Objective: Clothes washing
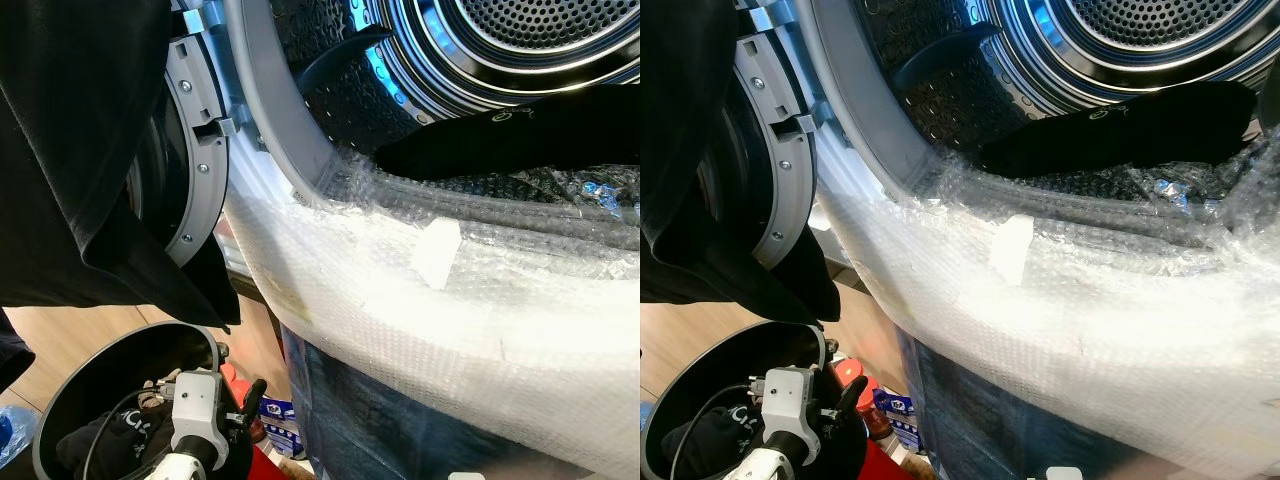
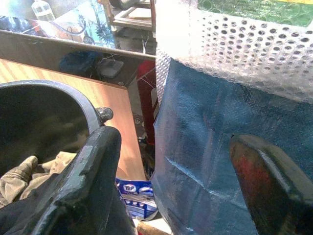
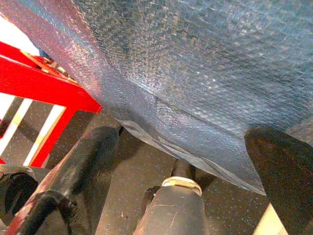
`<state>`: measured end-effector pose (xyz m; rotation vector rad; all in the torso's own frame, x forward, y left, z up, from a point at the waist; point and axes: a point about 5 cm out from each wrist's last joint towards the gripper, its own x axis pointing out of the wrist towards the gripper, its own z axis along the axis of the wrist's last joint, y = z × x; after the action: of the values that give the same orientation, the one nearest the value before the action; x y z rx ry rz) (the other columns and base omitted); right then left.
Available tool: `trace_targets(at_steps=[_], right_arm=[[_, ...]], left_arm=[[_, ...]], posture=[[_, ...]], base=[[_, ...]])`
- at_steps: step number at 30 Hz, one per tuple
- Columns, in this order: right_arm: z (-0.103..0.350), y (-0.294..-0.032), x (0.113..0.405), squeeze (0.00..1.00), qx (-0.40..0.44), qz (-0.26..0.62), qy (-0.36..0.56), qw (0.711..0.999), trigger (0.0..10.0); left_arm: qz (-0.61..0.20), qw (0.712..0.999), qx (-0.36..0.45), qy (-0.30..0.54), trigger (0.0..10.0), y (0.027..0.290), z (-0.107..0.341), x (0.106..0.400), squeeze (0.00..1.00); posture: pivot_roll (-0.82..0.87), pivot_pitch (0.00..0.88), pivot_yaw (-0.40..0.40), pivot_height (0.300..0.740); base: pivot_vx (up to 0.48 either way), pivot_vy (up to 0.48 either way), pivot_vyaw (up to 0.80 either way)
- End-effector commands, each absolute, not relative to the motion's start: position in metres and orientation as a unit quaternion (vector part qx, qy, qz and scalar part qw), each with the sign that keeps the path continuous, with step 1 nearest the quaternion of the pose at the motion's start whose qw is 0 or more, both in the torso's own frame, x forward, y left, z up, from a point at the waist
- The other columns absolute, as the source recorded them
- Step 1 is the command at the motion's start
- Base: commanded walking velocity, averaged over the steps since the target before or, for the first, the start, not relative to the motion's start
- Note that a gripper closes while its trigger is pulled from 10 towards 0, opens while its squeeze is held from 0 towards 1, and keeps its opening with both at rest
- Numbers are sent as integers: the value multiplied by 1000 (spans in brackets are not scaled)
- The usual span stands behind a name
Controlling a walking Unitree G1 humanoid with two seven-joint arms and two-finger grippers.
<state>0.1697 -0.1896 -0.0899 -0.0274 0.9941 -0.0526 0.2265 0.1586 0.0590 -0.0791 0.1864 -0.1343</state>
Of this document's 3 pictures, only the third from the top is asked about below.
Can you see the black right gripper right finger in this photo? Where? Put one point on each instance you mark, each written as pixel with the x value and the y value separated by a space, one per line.
pixel 283 166

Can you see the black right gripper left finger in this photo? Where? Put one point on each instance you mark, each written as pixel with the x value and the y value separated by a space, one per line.
pixel 97 156

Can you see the blue-grey woven cloth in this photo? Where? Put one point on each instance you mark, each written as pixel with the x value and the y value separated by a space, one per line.
pixel 190 73

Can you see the red wooden stool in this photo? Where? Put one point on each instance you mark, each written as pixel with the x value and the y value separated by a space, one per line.
pixel 41 85

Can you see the white cloth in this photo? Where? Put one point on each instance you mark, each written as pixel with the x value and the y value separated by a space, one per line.
pixel 17 36

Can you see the grey robot leg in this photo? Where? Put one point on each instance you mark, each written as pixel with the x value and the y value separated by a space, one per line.
pixel 176 210

